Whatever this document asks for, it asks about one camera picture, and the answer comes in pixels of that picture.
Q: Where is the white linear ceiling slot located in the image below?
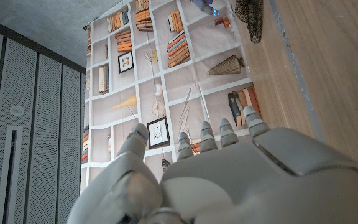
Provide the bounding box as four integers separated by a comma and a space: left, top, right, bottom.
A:
0, 125, 24, 224

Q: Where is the round white ceiling sensor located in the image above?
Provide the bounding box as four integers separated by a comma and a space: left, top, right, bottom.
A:
10, 105, 25, 118

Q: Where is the black mesh netting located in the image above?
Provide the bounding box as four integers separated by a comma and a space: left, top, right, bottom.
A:
234, 0, 264, 44

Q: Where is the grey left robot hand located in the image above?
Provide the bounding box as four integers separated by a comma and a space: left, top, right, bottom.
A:
67, 105, 358, 224

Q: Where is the grey tape strip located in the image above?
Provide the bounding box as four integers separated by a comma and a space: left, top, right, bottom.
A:
267, 0, 326, 143

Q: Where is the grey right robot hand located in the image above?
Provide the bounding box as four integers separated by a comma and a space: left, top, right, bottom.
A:
191, 0, 220, 17

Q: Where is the printed bookshelf backdrop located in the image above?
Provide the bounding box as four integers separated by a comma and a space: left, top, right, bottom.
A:
79, 0, 264, 194

